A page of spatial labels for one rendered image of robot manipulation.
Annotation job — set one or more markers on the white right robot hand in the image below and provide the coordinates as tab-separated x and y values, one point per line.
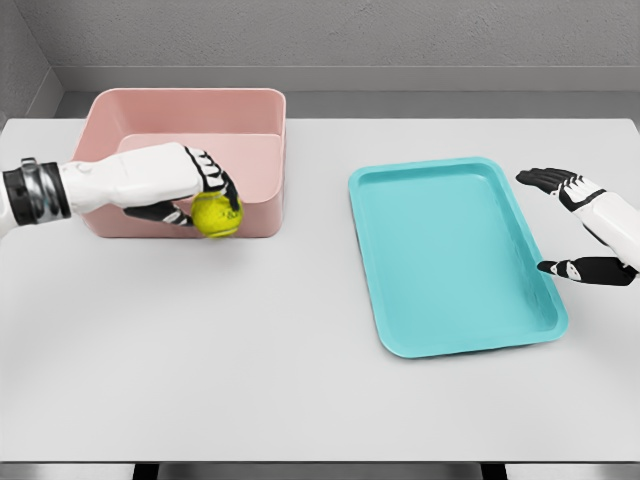
600	215

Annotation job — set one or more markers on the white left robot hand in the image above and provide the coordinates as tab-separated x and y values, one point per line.
155	172

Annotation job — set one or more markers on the yellow-green tennis ball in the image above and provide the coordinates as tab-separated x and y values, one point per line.
216	215

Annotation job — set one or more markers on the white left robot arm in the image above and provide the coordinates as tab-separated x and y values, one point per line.
50	187

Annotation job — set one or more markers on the pink plastic basket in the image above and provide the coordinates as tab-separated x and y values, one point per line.
200	117

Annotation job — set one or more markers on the blue plastic tray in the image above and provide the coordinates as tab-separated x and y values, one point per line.
450	250

